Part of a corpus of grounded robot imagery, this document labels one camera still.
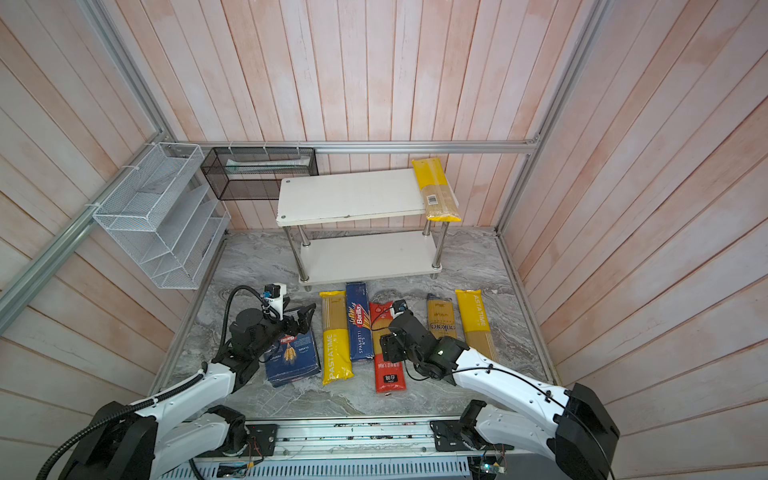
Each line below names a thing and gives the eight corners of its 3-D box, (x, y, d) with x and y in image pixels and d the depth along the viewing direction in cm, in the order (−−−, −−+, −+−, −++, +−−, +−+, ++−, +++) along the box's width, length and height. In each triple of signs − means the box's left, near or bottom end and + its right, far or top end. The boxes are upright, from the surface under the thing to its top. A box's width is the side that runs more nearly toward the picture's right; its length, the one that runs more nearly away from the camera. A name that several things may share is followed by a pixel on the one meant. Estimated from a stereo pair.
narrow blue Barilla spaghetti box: (350, 363, 88) (349, 358, 85) (347, 288, 105) (346, 281, 102) (374, 360, 89) (374, 355, 85) (367, 286, 106) (366, 279, 103)
